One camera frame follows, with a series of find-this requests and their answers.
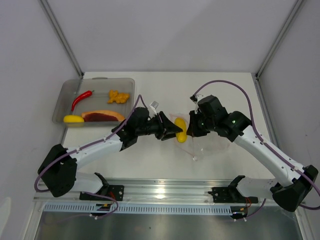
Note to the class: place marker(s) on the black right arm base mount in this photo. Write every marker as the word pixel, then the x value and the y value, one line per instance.
pixel 230 195

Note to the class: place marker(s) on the red grapefruit wedge toy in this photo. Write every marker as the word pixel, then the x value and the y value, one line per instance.
pixel 102 116

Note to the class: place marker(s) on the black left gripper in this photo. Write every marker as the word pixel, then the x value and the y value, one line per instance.
pixel 168 125

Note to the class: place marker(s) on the clear pink zip top bag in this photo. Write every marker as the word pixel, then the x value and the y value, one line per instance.
pixel 197 147

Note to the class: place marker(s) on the right aluminium frame post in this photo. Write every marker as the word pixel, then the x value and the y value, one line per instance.
pixel 281 35

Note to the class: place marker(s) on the red chili pepper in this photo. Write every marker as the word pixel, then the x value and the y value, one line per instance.
pixel 81 97

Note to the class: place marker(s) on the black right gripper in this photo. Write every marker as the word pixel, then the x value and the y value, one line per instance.
pixel 192 130

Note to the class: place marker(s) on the grey translucent plastic tray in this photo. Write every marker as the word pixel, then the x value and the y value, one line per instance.
pixel 98 101

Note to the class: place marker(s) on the aluminium frame post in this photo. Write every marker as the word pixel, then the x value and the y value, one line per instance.
pixel 281 35
pixel 53 20

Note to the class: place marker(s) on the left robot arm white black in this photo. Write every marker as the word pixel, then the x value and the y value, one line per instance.
pixel 60 169

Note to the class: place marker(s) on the grey slotted cable duct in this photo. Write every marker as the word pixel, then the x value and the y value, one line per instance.
pixel 130 208

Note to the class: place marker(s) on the left aluminium frame post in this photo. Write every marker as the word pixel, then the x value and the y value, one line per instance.
pixel 53 20

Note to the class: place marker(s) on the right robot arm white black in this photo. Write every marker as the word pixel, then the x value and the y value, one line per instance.
pixel 291 181

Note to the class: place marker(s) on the orange ginger root toy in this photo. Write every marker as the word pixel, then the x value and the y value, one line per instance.
pixel 117 97

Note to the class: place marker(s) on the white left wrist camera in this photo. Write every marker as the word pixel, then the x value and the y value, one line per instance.
pixel 153 108

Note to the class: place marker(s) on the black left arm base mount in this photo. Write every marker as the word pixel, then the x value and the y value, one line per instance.
pixel 115 192

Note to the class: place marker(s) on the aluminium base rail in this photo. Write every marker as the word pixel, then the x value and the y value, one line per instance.
pixel 144 191

